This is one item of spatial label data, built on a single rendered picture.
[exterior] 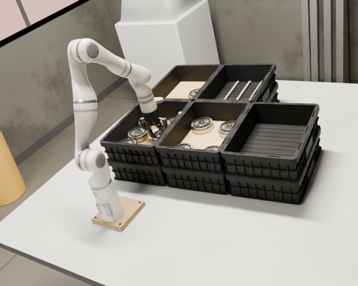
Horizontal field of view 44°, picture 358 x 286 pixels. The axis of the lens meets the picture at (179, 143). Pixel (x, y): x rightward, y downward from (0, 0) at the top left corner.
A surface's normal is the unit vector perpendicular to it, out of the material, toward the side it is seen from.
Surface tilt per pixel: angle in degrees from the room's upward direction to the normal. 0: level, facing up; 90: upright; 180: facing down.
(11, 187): 93
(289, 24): 90
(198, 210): 0
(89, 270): 0
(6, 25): 90
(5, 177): 93
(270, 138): 0
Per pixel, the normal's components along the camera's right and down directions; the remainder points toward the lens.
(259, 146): -0.22, -0.82
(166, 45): -0.51, 0.55
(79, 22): 0.83, 0.12
